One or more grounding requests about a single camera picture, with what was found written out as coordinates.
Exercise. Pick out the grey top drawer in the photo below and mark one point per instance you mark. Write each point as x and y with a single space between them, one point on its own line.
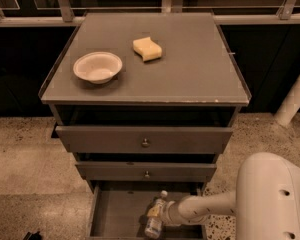
128 139

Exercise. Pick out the yellow sponge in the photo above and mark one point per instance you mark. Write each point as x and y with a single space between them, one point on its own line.
147 49

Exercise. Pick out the grey middle drawer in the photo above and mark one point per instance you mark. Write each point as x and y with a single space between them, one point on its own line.
146 171

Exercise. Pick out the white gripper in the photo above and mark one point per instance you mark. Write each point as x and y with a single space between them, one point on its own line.
170 211

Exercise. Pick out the white paper bowl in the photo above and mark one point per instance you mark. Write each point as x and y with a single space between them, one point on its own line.
97 67

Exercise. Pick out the grey bottom drawer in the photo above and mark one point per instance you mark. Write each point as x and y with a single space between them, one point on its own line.
119 209

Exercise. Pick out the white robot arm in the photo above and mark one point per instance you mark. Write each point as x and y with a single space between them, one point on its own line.
265 203

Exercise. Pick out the white cylindrical post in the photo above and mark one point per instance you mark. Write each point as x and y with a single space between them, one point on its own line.
290 105

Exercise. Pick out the clear blue plastic bottle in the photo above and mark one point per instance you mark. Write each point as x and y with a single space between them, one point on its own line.
154 225

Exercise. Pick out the grey drawer cabinet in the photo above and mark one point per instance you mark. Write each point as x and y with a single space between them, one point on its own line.
195 83

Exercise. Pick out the metal railing frame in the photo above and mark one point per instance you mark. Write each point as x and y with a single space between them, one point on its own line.
28 13

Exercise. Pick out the black object on floor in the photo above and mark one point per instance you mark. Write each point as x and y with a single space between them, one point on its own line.
32 236

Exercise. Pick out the grey drawer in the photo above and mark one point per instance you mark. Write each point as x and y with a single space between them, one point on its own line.
128 139
146 171
119 209

